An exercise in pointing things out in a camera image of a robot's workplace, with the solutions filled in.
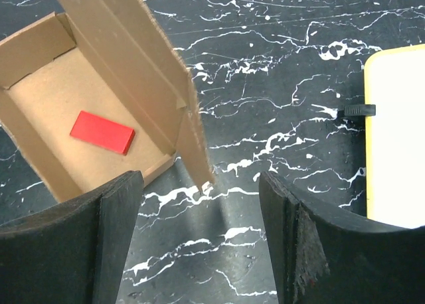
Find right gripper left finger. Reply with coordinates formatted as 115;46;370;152
1;171;143;303

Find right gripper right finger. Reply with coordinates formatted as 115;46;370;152
259;172;424;303

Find small red block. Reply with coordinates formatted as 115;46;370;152
70;111;135;155

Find whiteboard with wooden frame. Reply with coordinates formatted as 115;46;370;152
338;44;425;229

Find cardboard box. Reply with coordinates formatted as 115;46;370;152
1;0;214;202

